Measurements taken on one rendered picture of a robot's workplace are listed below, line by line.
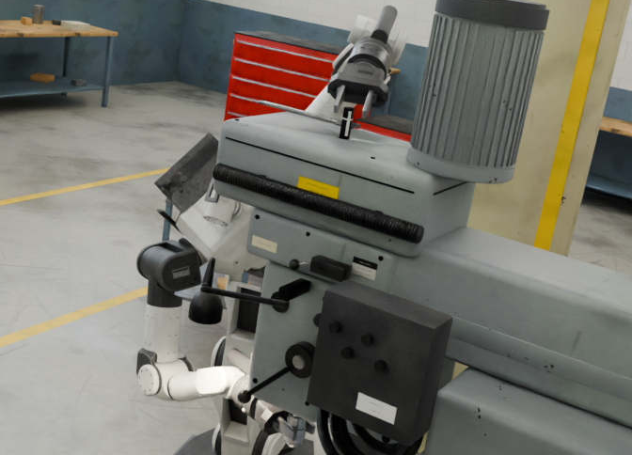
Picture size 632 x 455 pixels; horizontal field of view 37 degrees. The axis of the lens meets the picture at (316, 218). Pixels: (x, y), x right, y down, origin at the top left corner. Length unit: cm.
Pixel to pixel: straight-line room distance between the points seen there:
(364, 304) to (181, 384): 95
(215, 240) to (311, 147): 64
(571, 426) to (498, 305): 24
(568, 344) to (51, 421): 318
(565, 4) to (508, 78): 183
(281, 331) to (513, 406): 52
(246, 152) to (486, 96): 49
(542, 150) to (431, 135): 186
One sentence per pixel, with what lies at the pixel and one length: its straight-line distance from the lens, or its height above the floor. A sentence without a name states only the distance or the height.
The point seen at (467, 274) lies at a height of 174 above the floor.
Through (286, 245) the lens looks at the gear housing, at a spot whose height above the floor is 168.
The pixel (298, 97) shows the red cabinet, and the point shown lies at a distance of 729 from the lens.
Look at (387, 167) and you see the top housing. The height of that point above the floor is 188.
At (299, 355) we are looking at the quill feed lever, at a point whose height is 147.
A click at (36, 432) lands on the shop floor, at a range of 441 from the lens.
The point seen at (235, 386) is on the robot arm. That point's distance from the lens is 219.
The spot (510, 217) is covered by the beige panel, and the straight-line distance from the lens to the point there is 361.
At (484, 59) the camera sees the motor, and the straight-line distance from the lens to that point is 165.
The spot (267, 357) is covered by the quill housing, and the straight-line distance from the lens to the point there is 196.
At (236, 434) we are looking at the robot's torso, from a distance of 301.
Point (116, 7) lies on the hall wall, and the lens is 1250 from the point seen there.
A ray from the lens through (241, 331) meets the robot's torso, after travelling 282.
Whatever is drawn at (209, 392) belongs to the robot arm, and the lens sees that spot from 224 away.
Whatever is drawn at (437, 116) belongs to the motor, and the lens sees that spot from 169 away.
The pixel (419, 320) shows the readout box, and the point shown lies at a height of 172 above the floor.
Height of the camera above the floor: 226
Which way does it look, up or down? 17 degrees down
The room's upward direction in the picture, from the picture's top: 9 degrees clockwise
